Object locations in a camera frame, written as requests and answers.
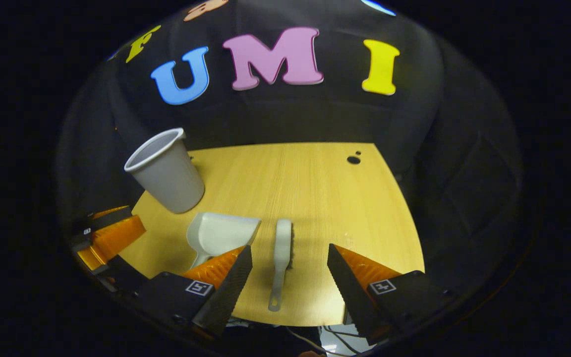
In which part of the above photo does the grey plastic garbage bin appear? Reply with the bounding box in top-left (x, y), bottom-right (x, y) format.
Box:
top-left (124, 128), bottom-right (206, 214)

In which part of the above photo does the white plastic dustpan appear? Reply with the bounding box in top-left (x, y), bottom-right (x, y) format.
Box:
top-left (186, 212), bottom-right (262, 268)

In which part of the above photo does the small white broom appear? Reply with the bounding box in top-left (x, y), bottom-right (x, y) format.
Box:
top-left (268, 219), bottom-right (293, 312)

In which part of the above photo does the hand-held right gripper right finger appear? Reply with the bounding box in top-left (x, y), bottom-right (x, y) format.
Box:
top-left (327, 243), bottom-right (452, 345)

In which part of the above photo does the white flat object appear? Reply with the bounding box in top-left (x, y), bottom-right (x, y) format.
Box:
top-left (318, 325), bottom-right (365, 356)

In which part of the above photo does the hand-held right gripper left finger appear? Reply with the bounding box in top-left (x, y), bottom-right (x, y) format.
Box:
top-left (134, 244), bottom-right (253, 340)

